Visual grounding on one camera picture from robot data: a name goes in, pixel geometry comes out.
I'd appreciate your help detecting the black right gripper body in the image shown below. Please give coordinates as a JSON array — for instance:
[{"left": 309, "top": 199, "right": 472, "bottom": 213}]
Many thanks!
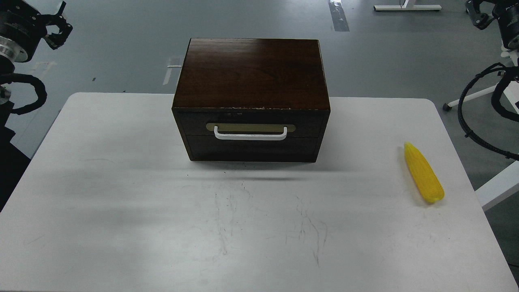
[{"left": 465, "top": 0, "right": 497, "bottom": 30}]

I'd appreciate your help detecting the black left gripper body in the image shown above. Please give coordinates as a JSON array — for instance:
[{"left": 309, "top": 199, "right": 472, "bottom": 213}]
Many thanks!
[{"left": 39, "top": 1, "right": 73, "bottom": 50}]

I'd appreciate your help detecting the dark wooden drawer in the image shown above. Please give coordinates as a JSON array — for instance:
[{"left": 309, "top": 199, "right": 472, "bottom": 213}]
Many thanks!
[{"left": 175, "top": 111, "right": 328, "bottom": 137}]

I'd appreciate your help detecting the yellow corn cob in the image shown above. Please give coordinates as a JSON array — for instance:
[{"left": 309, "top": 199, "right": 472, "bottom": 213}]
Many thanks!
[{"left": 404, "top": 142, "right": 445, "bottom": 204}]

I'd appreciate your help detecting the white drawer handle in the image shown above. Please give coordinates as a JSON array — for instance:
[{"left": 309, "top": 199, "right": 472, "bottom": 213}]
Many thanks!
[{"left": 214, "top": 126, "right": 288, "bottom": 141}]

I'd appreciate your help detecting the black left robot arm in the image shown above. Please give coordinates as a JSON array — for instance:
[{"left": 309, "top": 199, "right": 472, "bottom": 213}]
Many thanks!
[{"left": 0, "top": 0, "right": 73, "bottom": 62}]

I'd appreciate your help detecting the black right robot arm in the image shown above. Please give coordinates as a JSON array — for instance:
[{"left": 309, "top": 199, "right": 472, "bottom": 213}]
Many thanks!
[{"left": 465, "top": 0, "right": 519, "bottom": 50}]

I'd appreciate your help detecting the dark wooden drawer cabinet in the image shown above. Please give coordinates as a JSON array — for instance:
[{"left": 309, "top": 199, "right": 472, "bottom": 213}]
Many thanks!
[{"left": 172, "top": 38, "right": 330, "bottom": 163}]

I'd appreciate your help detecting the white wheeled stand base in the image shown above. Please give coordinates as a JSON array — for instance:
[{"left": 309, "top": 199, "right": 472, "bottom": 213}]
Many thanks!
[{"left": 442, "top": 46, "right": 519, "bottom": 113}]

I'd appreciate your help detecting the white side table edge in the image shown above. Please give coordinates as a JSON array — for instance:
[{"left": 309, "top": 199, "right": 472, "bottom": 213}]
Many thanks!
[{"left": 475, "top": 161, "right": 519, "bottom": 211}]

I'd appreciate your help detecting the black corrugated right cable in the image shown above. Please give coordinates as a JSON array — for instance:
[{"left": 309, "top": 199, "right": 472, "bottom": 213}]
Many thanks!
[{"left": 457, "top": 63, "right": 519, "bottom": 161}]

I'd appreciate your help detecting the black corrugated cable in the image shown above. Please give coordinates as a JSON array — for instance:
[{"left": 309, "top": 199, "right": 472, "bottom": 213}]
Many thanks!
[
  {"left": 457, "top": 63, "right": 519, "bottom": 161},
  {"left": 0, "top": 74, "right": 47, "bottom": 115}
]

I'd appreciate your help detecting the black corrugated left cable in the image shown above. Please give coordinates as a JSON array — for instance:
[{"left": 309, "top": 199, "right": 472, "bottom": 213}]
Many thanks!
[{"left": 0, "top": 74, "right": 47, "bottom": 115}]

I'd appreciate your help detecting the white table leg frame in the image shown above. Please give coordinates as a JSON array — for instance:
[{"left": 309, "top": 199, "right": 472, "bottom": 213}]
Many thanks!
[{"left": 373, "top": 0, "right": 442, "bottom": 12}]

